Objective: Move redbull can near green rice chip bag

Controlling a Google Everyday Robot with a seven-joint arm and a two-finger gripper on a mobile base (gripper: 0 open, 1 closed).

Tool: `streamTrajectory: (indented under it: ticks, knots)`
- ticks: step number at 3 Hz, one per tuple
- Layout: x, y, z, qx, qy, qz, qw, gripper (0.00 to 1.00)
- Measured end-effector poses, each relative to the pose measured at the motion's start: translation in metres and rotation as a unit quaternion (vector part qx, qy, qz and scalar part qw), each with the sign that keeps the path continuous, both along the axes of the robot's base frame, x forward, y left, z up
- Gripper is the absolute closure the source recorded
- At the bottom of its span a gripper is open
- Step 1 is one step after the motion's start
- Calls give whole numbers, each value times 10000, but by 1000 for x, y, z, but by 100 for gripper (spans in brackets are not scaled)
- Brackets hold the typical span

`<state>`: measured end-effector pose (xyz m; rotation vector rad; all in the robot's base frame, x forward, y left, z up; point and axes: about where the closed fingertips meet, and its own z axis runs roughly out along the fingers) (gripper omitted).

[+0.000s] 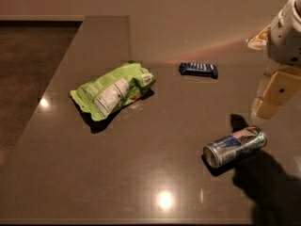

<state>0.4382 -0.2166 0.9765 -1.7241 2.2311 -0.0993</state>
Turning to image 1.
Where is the green rice chip bag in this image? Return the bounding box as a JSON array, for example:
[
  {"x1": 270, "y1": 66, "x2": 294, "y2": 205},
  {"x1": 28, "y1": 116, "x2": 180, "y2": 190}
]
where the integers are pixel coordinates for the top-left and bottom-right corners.
[{"x1": 70, "y1": 62, "x2": 155, "y2": 121}]

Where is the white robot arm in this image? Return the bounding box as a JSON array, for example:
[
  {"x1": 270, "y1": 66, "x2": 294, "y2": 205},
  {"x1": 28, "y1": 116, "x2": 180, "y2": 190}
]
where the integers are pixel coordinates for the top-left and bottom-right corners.
[{"x1": 247, "y1": 0, "x2": 301, "y2": 121}]

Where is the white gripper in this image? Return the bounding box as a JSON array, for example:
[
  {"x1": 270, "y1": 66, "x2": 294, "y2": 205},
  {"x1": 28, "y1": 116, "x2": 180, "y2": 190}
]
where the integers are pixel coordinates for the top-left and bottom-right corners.
[{"x1": 246, "y1": 0, "x2": 301, "y2": 120}]

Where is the dark blue candy bar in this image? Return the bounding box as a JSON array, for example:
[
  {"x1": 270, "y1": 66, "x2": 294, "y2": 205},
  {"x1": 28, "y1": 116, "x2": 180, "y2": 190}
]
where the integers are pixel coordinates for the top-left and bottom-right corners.
[{"x1": 179, "y1": 62, "x2": 218, "y2": 79}]

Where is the silver blue redbull can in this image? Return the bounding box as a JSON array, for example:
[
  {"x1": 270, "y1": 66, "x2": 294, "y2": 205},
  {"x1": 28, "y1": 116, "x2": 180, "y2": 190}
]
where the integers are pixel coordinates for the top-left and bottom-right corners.
[{"x1": 203, "y1": 126, "x2": 267, "y2": 169}]

